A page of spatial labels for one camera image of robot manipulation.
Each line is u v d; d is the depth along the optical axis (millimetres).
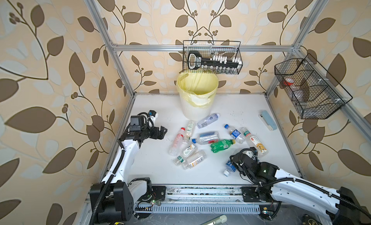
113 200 395
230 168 756
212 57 811
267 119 1003
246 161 605
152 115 733
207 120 1027
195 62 844
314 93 728
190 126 946
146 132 685
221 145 866
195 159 822
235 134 912
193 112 1028
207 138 912
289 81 806
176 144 871
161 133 741
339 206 423
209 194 753
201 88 1072
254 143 866
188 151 843
